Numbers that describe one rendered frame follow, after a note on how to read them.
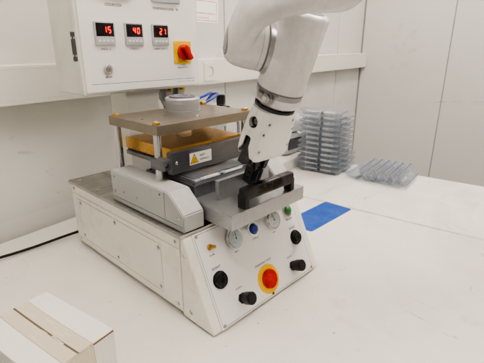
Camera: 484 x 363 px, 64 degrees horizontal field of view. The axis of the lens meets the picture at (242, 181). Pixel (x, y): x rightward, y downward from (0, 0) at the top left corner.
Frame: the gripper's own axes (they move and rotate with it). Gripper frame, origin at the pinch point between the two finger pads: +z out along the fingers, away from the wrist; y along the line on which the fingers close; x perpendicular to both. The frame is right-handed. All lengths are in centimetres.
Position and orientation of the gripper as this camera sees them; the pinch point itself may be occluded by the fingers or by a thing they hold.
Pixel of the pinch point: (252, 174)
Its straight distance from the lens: 77.8
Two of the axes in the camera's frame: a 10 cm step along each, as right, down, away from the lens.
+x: -6.8, -5.3, 5.0
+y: 6.9, -2.4, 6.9
